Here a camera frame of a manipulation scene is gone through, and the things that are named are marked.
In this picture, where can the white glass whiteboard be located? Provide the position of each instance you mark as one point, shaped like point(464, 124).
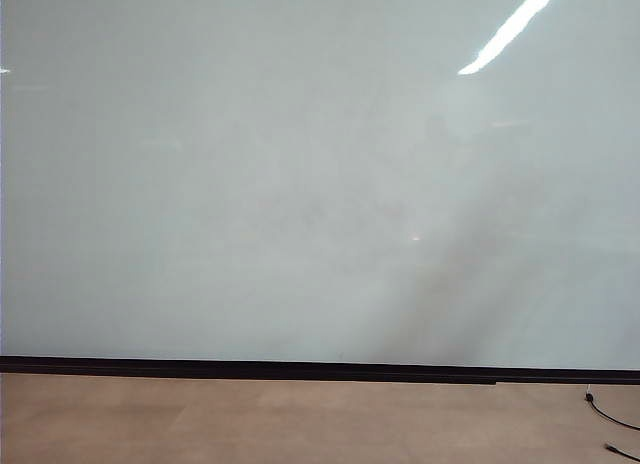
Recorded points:
point(250, 159)

